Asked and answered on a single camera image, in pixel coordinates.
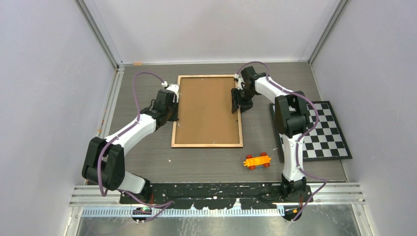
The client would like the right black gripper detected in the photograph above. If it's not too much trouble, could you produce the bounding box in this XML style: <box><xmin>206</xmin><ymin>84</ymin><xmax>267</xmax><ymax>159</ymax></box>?
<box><xmin>230</xmin><ymin>88</ymin><xmax>256</xmax><ymax>114</ymax></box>

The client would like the black picture frame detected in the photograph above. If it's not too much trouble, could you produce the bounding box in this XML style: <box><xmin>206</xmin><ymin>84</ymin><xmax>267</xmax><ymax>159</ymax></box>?
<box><xmin>171</xmin><ymin>75</ymin><xmax>243</xmax><ymax>148</ymax></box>

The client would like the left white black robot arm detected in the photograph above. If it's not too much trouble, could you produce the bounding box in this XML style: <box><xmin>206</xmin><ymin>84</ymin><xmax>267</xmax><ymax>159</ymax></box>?
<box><xmin>82</xmin><ymin>84</ymin><xmax>179</xmax><ymax>204</ymax></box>

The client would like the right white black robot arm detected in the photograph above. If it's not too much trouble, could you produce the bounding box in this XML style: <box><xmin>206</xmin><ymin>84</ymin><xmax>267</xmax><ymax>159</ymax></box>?
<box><xmin>231</xmin><ymin>66</ymin><xmax>310</xmax><ymax>202</ymax></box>

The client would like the orange toy car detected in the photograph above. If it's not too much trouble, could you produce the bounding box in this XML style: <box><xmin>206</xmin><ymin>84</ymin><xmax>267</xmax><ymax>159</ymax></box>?
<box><xmin>243</xmin><ymin>152</ymin><xmax>271</xmax><ymax>170</ymax></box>

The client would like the black white checkerboard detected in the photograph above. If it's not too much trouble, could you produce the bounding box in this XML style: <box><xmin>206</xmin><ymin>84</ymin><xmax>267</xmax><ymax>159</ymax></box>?
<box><xmin>269</xmin><ymin>100</ymin><xmax>353</xmax><ymax>164</ymax></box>

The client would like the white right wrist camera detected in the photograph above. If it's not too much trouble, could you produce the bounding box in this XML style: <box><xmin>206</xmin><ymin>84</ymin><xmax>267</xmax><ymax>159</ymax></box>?
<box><xmin>234</xmin><ymin>74</ymin><xmax>244</xmax><ymax>90</ymax></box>

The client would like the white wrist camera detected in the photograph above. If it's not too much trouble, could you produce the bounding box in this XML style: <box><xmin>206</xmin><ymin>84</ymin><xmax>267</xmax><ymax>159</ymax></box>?
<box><xmin>234</xmin><ymin>74</ymin><xmax>244</xmax><ymax>90</ymax></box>
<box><xmin>161</xmin><ymin>81</ymin><xmax>179</xmax><ymax>103</ymax></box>

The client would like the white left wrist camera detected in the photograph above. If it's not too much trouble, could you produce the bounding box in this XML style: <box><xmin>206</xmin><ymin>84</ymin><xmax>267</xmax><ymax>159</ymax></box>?
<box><xmin>161</xmin><ymin>81</ymin><xmax>179</xmax><ymax>103</ymax></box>

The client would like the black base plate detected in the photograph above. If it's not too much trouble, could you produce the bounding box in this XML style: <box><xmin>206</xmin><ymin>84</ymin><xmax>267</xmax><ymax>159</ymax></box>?
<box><xmin>119</xmin><ymin>182</ymin><xmax>313</xmax><ymax>210</ymax></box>

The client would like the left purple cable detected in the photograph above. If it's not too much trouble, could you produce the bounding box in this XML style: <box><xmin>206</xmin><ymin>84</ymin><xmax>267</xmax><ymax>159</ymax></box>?
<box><xmin>97</xmin><ymin>72</ymin><xmax>174</xmax><ymax>223</ymax></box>

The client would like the purple cable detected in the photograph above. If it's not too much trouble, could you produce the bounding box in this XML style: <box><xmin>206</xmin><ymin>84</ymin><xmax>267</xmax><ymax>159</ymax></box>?
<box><xmin>97</xmin><ymin>72</ymin><xmax>174</xmax><ymax>223</ymax></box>
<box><xmin>235</xmin><ymin>61</ymin><xmax>328</xmax><ymax>223</ymax></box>

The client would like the aluminium rail front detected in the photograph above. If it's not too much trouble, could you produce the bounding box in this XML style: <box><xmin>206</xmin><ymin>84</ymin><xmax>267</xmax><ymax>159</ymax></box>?
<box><xmin>69</xmin><ymin>182</ymin><xmax>366</xmax><ymax>208</ymax></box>

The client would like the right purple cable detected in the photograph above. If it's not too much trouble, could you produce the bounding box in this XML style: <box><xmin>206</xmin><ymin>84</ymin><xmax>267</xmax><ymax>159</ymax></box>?
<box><xmin>235</xmin><ymin>61</ymin><xmax>328</xmax><ymax>223</ymax></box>

